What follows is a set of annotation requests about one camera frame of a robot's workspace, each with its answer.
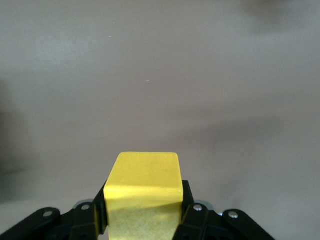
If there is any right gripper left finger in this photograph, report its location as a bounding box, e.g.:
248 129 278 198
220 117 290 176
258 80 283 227
3 183 109 240

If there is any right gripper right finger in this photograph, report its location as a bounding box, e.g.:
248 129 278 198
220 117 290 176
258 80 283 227
172 179 277 240

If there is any yellow wooden block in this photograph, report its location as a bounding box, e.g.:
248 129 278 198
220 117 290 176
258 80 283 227
104 151 183 240

